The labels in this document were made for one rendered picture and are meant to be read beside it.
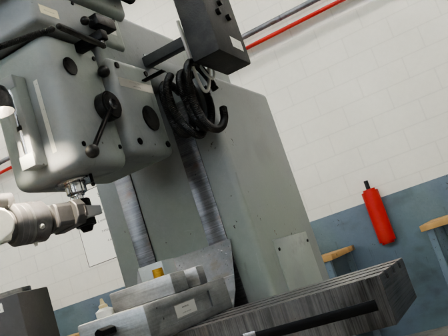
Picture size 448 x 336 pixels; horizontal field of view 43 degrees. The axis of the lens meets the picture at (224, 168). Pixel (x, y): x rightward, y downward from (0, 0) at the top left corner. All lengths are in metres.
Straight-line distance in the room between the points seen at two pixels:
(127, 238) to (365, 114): 3.91
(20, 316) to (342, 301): 0.82
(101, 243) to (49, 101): 5.42
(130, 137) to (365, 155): 4.11
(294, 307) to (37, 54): 0.77
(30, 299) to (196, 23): 0.79
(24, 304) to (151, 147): 0.49
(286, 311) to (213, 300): 0.29
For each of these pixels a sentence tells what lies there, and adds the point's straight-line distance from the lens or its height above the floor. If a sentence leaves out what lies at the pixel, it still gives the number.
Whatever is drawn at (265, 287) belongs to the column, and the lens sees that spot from 1.54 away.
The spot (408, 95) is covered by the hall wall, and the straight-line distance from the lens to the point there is 5.34.
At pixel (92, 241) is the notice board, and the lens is 6.75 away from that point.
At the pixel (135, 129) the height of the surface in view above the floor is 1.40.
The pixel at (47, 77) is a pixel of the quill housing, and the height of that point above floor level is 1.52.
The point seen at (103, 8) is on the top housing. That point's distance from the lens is 1.56.
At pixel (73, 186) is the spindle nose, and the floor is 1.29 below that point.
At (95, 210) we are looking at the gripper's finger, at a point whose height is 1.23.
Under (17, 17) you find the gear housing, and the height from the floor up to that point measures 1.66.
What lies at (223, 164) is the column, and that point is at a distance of 1.57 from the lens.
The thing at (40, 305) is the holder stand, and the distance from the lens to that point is 1.55.
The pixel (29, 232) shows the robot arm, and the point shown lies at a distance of 1.23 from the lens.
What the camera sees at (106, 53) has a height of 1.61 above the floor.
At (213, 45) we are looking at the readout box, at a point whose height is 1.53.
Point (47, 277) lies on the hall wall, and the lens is 7.24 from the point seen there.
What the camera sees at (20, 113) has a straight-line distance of 1.31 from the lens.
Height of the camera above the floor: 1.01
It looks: 10 degrees up
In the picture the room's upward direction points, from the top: 18 degrees counter-clockwise
